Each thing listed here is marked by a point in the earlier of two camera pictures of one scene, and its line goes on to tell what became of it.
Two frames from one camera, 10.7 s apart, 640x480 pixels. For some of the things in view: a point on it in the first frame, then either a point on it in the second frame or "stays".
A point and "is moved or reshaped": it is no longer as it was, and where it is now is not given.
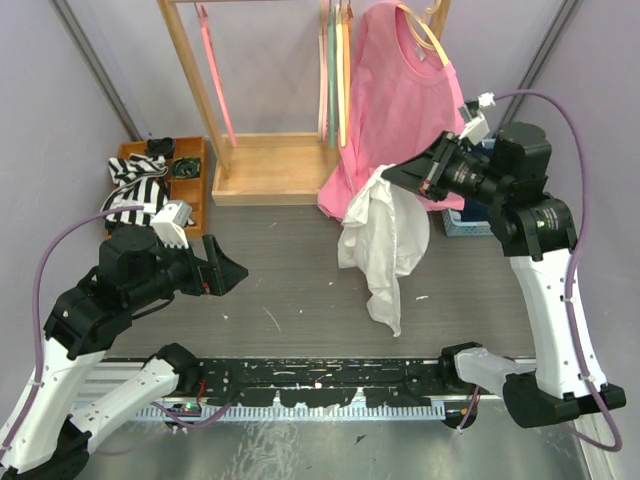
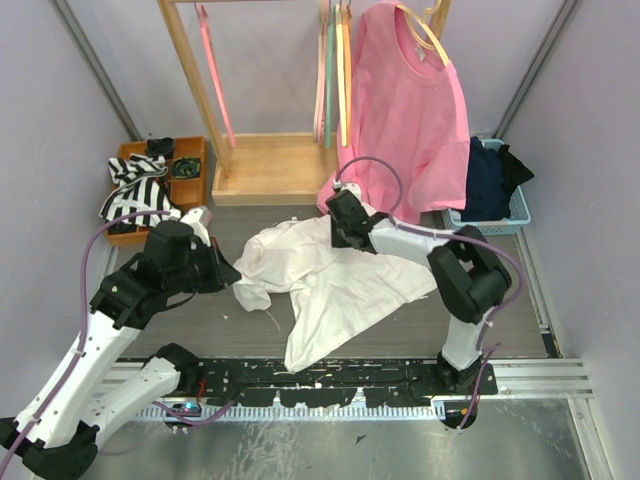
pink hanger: x=204 y=19 stays
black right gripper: x=424 y=171 → x=336 y=241
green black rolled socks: x=186 y=167 stays
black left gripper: x=226 y=271 stays
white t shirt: x=385 y=229 is moved or reshaped
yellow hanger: x=341 y=72 stays
